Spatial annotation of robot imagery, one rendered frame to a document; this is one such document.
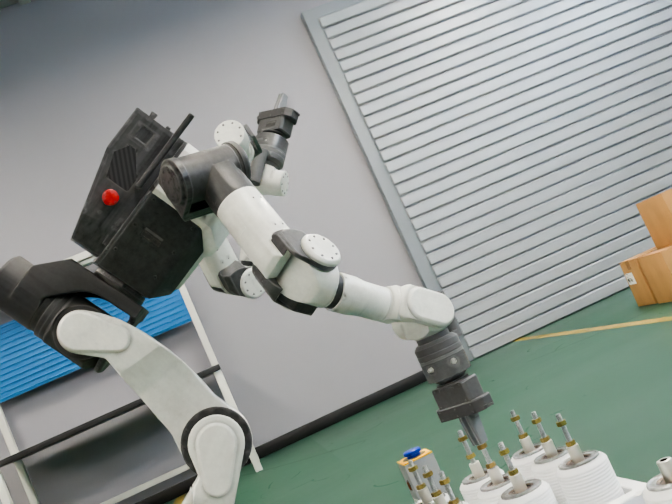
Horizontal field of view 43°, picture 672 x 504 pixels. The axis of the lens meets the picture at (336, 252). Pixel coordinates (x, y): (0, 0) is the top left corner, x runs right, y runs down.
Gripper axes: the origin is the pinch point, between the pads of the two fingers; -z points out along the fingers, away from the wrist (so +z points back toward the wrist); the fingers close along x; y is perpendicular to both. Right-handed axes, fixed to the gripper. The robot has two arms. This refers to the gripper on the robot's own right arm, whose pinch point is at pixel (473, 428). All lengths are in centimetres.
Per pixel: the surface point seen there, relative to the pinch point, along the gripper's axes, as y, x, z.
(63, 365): -162, 481, 85
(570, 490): 1.3, -15.7, -14.3
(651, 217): -366, 125, 14
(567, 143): -515, 234, 92
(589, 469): -0.2, -20.0, -11.8
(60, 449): -148, 506, 30
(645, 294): -369, 152, -28
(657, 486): 16.7, -41.4, -10.7
